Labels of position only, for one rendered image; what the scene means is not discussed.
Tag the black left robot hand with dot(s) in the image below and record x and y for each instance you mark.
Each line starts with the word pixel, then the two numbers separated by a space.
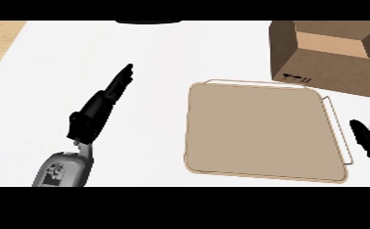
pixel 96 109

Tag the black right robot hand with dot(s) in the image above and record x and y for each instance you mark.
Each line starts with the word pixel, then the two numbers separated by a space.
pixel 362 135

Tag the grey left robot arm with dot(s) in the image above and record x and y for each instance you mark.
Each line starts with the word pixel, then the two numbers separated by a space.
pixel 63 169

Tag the brown cardboard box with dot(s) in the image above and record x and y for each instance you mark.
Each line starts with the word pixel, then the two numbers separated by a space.
pixel 328 60

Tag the black round object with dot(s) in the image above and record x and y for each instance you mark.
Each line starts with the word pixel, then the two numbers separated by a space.
pixel 147 22

